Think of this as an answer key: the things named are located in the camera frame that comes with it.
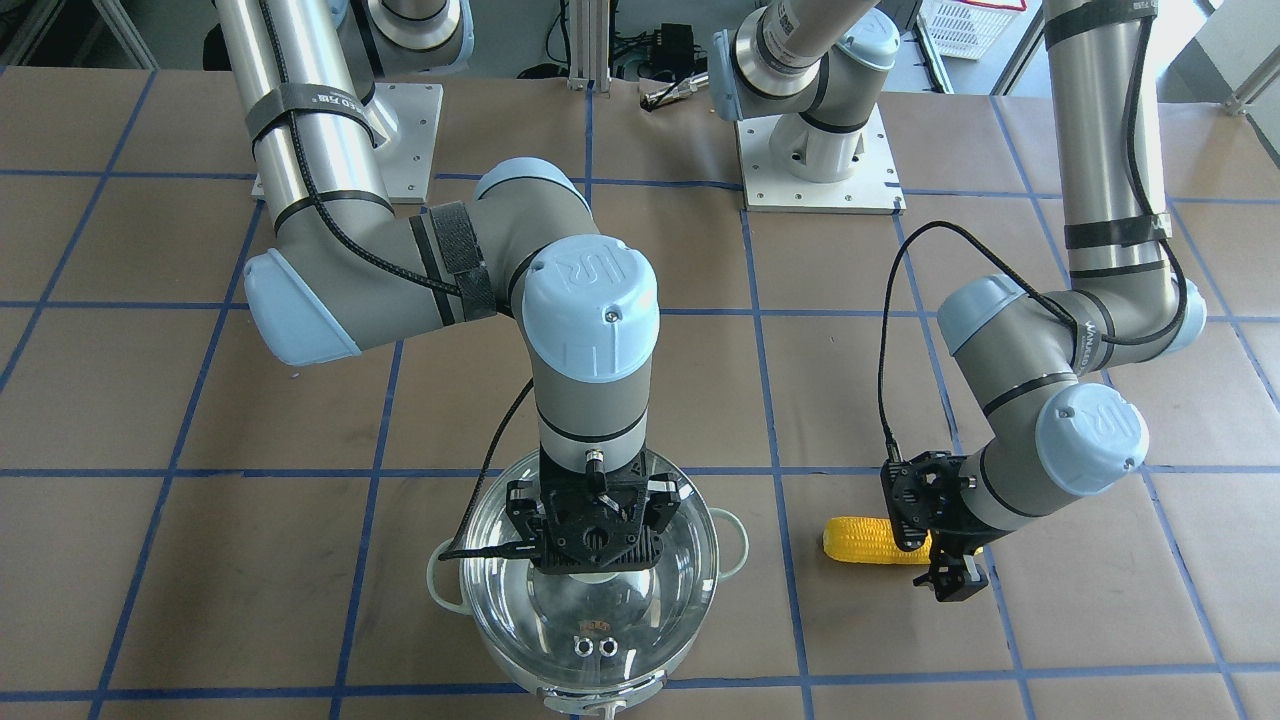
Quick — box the black gripper, lid side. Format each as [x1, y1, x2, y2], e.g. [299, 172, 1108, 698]
[506, 452, 692, 575]

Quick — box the black gripper, corn side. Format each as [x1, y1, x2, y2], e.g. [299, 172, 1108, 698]
[879, 451, 989, 603]

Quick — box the yellow corn cob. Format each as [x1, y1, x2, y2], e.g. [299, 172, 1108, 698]
[820, 516, 931, 566]

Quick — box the glass pot lid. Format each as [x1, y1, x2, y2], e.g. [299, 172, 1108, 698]
[460, 446, 719, 701]

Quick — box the white cooking pot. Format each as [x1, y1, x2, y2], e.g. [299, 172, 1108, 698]
[428, 445, 750, 720]

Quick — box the brown grid table mat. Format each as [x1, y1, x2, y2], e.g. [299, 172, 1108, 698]
[0, 65, 1280, 720]

